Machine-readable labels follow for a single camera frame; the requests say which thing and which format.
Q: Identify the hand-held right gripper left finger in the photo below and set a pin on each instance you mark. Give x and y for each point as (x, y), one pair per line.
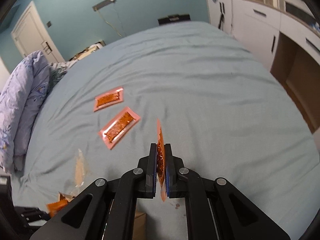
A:
(151, 170)

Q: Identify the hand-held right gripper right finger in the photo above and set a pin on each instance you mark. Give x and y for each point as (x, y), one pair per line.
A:
(168, 175)

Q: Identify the pink packet of orange sticks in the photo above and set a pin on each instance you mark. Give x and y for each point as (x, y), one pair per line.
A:
(108, 99)
(160, 140)
(118, 126)

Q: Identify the clear plastic bag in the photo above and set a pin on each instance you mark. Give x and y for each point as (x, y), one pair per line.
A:
(80, 170)

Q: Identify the brown cardboard box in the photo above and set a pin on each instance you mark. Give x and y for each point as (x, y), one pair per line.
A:
(140, 226)

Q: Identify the green patterned cloth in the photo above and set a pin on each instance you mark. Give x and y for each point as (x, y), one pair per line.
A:
(60, 71)

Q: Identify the cluttered open box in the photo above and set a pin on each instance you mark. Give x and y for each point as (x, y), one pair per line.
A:
(87, 50)

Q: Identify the purple floral quilt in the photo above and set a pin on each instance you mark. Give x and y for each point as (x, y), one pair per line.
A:
(22, 100)

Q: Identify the black flat object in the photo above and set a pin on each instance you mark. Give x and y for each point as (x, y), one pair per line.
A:
(173, 19)

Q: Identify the white cabinet unit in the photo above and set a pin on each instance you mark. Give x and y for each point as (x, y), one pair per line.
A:
(262, 25)

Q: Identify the white door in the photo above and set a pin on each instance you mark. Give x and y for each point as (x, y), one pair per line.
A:
(35, 32)

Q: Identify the wall-mounted metal bracket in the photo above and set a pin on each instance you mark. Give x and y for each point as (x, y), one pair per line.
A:
(103, 3)

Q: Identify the grey wall switch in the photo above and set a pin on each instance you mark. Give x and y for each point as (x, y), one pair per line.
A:
(49, 24)

